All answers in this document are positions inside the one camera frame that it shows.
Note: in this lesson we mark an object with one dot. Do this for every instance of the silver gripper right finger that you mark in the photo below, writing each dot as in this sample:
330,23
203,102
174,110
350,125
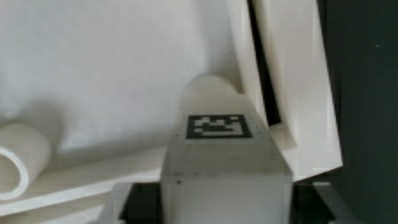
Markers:
318,207

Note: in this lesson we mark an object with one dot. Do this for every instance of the white right fence wall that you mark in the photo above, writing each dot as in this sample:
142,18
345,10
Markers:
306,132

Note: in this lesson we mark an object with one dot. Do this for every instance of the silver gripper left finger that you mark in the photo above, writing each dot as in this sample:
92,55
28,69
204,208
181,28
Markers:
133,204

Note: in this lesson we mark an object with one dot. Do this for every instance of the white square tabletop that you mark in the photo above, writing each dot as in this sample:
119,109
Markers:
98,58

